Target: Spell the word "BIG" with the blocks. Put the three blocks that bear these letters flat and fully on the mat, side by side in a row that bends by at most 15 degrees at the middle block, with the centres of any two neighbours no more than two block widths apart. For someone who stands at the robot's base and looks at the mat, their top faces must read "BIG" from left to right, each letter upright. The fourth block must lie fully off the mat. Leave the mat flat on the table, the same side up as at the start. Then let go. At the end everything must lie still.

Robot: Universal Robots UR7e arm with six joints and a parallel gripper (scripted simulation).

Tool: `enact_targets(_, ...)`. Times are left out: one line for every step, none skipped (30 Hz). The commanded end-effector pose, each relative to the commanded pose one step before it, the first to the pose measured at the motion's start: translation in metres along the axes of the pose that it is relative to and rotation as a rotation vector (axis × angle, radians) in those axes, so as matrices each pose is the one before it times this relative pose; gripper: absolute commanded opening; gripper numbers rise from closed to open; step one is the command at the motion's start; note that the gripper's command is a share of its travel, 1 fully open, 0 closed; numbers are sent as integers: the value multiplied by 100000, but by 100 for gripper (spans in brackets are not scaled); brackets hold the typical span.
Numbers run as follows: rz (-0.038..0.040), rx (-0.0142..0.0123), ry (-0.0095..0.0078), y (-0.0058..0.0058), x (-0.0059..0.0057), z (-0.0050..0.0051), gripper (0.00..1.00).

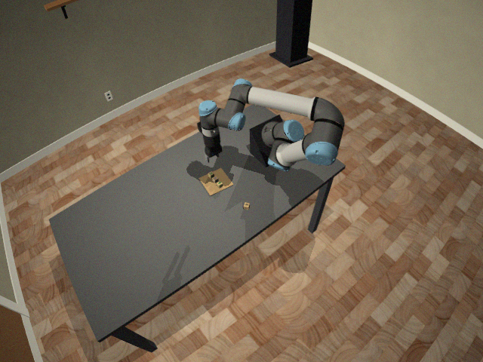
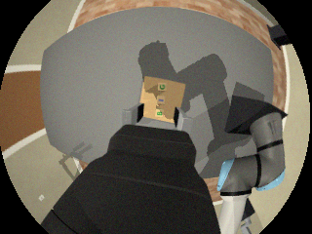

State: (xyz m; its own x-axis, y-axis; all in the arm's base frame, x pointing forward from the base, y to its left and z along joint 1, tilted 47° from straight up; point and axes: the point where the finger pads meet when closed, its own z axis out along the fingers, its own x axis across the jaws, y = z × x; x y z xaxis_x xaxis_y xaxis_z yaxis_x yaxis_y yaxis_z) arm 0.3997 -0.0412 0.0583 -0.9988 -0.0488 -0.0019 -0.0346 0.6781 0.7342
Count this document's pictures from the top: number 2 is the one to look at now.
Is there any tan wooden letter block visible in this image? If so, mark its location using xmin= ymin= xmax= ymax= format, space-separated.
xmin=158 ymin=83 xmax=167 ymax=92
xmin=157 ymin=96 xmax=166 ymax=104
xmin=155 ymin=108 xmax=164 ymax=118

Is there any tan flat mat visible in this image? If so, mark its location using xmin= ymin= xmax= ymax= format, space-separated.
xmin=140 ymin=76 xmax=186 ymax=123

